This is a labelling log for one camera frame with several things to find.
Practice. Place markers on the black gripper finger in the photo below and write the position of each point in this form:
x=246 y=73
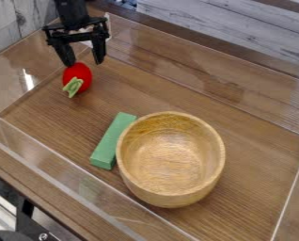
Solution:
x=66 y=52
x=99 y=48

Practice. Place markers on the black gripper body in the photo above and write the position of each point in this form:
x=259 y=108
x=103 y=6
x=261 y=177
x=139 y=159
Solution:
x=68 y=34

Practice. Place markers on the red plush strawberry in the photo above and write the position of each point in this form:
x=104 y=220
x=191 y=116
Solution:
x=76 y=79

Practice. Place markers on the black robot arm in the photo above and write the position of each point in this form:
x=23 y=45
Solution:
x=74 y=14

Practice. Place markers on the green rectangular block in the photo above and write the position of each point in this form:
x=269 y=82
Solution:
x=103 y=157

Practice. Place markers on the wooden bowl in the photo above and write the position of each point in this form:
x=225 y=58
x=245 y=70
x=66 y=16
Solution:
x=170 y=158

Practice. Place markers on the clear acrylic corner bracket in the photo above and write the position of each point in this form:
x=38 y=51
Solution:
x=88 y=42

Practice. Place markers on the black table leg bracket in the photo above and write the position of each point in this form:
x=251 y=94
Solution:
x=27 y=226

